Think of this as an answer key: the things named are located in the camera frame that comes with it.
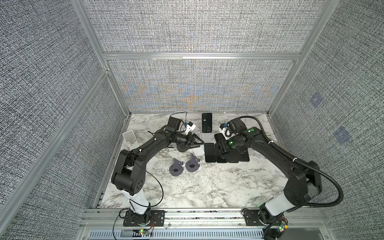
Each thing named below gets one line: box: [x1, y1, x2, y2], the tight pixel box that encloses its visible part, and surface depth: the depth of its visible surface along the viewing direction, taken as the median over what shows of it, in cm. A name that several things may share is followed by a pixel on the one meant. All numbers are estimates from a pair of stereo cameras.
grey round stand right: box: [185, 153, 201, 173], surface depth 92 cm
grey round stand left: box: [169, 158, 184, 177], surface depth 90 cm
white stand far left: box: [122, 130, 140, 151], surface depth 97 cm
